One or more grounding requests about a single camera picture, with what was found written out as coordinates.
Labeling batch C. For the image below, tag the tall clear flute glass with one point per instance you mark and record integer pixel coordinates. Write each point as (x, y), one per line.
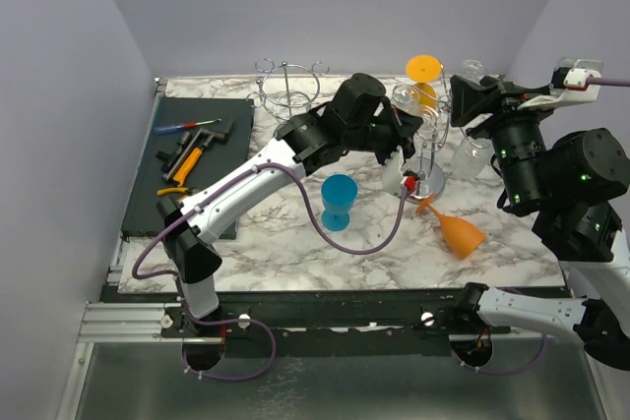
(472, 70)

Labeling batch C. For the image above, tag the blue plastic goblet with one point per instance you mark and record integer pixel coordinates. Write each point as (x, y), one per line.
(338, 193)

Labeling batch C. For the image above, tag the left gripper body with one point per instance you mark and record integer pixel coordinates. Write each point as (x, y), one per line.
(389, 133)

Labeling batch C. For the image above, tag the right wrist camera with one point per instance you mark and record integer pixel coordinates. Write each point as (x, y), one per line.
(568, 87)

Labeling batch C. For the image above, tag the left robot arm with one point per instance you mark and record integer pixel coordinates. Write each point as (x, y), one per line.
(360, 117)

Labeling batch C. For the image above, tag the black orange hammer tool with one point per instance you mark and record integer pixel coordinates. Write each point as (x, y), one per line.
(196, 146)

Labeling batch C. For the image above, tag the round chrome glass rack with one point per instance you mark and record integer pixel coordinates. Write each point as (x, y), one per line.
(285, 89)

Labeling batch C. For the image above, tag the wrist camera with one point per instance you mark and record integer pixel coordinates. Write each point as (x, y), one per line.
(568, 87)
(397, 177)

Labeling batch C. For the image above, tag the orange plastic goblet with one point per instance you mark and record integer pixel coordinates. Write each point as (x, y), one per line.
(461, 236)

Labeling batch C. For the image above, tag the small clear wine glass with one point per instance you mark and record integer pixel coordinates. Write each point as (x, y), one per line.
(406, 97)

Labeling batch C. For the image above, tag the aluminium rail frame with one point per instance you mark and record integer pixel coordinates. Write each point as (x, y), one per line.
(123, 324)

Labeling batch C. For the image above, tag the yellow plastic goblet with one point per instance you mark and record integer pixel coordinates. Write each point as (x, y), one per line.
(422, 70)

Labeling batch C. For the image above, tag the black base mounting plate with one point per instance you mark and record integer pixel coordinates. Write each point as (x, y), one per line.
(308, 323)

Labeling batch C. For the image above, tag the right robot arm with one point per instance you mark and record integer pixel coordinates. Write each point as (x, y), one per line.
(568, 187)

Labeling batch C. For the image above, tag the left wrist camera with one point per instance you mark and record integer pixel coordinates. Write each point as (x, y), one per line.
(397, 177)

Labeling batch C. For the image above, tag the yellow handled pliers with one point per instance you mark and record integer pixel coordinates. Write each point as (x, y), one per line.
(172, 191)

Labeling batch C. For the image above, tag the blue handled screwdriver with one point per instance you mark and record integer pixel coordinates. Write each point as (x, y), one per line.
(183, 126)

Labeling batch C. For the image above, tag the clear stemmed wine glass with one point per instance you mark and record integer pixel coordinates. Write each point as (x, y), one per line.
(430, 120)

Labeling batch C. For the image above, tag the clear ribbed wine glass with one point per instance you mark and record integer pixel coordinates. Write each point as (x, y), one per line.
(470, 157)

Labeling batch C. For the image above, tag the dark tool mat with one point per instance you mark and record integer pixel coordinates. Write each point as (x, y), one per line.
(234, 116)

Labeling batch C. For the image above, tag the scrolled chrome glass rack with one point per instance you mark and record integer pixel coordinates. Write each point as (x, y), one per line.
(431, 177)

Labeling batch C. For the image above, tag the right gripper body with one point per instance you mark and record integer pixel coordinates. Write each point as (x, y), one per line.
(516, 137)

